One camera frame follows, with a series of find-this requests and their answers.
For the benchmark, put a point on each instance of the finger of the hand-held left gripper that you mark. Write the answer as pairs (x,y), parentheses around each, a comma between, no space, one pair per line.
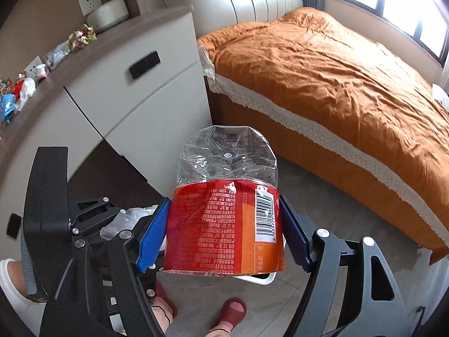
(150,288)
(92,214)

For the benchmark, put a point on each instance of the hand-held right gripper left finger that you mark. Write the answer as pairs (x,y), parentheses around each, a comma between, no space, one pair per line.
(153,235)

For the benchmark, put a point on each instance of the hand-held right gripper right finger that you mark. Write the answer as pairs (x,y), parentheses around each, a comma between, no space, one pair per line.
(295,235)

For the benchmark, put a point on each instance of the clear plastic wrap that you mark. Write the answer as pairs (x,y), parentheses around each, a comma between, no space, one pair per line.
(121,222)

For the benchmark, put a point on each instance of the clear plastic bottle red label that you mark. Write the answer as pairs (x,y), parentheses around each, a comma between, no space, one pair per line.
(224,224)

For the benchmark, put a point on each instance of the red snack bag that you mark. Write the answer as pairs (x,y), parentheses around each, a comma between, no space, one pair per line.
(19,89)

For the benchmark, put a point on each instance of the person's left forearm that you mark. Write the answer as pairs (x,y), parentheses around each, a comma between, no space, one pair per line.
(12,288)

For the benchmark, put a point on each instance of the dark red slipper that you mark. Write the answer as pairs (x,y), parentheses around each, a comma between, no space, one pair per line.
(231,312)
(165,295)

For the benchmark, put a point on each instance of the person's left foot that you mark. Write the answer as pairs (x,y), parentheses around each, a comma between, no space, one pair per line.
(160,317)

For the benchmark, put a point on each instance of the blue snack packet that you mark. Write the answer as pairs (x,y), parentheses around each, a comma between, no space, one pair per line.
(7,108)

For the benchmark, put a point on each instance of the white cabinet with grey top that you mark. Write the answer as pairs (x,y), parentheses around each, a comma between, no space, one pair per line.
(105,91)

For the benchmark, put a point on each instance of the small pink white cup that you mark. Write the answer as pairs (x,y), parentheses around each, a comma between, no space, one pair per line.
(41,72)

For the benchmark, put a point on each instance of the clear plastic bag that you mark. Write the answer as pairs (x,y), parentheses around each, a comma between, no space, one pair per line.
(56,55)

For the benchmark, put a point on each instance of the orange bedspread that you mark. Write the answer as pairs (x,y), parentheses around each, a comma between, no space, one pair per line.
(333,87)

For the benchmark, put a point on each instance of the floral crumpled wrapper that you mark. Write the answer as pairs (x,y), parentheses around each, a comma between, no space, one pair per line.
(82,37)

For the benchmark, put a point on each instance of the white toaster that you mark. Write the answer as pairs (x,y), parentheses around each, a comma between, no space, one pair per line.
(107,14)

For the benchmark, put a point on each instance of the cream padded headboard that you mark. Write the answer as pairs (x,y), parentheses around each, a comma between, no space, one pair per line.
(252,0)

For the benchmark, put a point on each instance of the window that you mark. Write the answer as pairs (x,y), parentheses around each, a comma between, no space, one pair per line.
(396,0)

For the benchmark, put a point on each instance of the white wall socket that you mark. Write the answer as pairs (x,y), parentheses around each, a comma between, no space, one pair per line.
(88,4)
(32,64)

